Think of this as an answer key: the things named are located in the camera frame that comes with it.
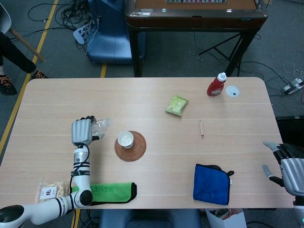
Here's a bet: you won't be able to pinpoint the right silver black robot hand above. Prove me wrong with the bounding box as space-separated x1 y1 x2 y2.
262 141 304 197

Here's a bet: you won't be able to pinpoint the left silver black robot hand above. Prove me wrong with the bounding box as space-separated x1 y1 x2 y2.
71 115 100 147

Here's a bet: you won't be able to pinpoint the transparent plastic bottle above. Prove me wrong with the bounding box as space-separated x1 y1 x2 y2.
91 118 113 141

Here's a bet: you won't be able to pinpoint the white floral paper cup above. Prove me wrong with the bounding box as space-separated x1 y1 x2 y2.
117 130 133 149

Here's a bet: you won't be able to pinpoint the brown woven round coaster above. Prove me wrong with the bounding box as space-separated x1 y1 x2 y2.
114 131 147 162

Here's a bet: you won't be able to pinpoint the red bottle white cap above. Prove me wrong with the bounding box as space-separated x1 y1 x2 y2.
206 72 227 97

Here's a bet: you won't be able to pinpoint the black box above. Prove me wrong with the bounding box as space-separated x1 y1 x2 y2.
276 115 304 145

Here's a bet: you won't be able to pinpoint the clear packet of snacks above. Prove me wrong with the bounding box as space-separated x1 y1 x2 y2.
35 181 72 204

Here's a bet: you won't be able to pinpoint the green folded towel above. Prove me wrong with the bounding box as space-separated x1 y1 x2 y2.
71 182 138 206

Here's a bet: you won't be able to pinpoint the black shoe orange laces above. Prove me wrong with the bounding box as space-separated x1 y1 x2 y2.
30 69 49 80
0 75 18 95

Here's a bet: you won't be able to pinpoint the white paper bag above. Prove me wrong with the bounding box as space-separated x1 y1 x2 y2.
205 208 247 228

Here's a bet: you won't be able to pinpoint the blue folded towel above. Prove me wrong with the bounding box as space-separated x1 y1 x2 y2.
192 163 235 206

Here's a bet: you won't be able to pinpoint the grey power strip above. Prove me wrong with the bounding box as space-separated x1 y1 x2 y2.
282 79 304 95

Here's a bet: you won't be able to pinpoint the white power strip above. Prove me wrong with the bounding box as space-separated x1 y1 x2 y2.
73 23 95 45

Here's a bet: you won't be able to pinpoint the green snack bag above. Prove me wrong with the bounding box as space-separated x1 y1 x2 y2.
165 94 190 117

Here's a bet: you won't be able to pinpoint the blue machine base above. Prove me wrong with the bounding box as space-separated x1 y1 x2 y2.
86 0 146 65

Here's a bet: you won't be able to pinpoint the wooden chair leg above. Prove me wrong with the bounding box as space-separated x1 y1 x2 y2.
9 28 46 63

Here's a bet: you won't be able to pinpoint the person's leg black trousers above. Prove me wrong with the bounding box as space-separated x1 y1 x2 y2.
0 32 37 74

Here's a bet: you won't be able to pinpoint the white chair seat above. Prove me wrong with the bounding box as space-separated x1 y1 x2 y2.
0 4 12 33

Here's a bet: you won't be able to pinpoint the black tripod stand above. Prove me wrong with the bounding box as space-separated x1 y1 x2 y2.
198 33 243 63

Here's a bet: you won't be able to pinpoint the dark brown mahjong table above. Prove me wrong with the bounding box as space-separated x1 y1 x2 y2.
125 0 266 78

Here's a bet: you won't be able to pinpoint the row of face-up mahjong tiles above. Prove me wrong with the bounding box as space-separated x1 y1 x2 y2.
165 0 226 4

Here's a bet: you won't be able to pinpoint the white coiled cable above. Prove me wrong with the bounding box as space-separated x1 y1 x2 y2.
284 62 304 80

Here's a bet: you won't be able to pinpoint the white round cable grommet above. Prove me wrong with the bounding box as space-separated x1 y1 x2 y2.
225 85 241 98

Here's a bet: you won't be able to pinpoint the black cable bundle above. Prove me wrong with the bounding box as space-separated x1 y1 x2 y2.
28 0 100 33

